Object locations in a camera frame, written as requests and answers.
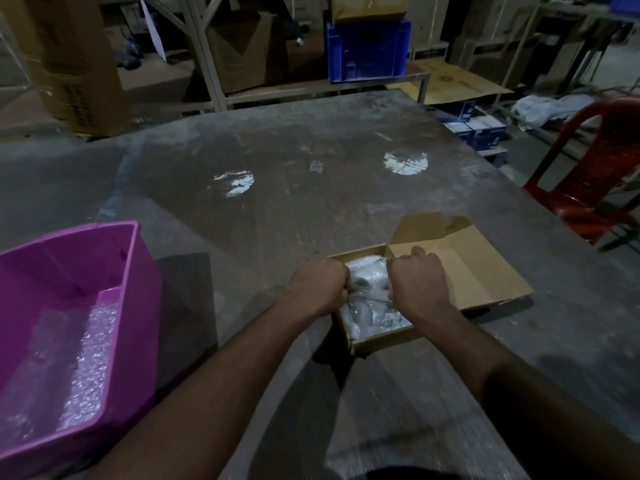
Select bubble items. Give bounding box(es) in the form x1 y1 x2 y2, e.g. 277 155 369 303
346 299 414 341

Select metal frame table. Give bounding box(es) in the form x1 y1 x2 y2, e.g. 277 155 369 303
499 0 640 101

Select open brown carton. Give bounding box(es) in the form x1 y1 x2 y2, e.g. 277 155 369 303
205 10 289 94

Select blue plastic crate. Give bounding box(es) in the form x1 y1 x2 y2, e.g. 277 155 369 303
325 17 413 84

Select flattened printed cardboard sheet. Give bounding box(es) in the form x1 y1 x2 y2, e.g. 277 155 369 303
389 59 515 105

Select red plastic chair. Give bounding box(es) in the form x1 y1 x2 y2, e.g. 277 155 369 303
522 97 640 247

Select flat cardboard sheet with tape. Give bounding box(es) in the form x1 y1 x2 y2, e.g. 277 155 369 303
329 0 411 23

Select pile of bubble wrap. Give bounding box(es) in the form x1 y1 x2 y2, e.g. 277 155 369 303
0 299 122 439

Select pink plastic bin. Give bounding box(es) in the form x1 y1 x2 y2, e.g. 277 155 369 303
0 220 164 480

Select white paper sheet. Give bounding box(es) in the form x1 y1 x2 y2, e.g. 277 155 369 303
139 0 167 61

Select person's left hand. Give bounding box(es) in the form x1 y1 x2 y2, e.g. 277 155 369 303
287 252 351 321

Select blue and white product box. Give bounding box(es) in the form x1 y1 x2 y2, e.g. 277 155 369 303
467 116 509 151
443 122 475 145

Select grey metal storage rack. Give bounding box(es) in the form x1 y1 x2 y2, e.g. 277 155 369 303
107 0 432 113

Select tall narrow cardboard carton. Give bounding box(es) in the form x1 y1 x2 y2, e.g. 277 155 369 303
0 0 133 139

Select white plastic bag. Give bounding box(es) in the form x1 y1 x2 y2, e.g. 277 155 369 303
511 93 597 129

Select person's left forearm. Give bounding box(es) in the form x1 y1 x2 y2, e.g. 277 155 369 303
85 299 337 480

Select small dark object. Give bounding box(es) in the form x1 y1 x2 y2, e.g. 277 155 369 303
117 37 145 71

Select person's right hand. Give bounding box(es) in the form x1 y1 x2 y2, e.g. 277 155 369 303
385 246 459 327

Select small brown cardboard box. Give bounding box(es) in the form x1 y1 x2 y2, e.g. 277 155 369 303
327 212 535 357

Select dark blue product box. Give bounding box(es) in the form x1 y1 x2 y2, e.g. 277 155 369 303
439 100 479 121

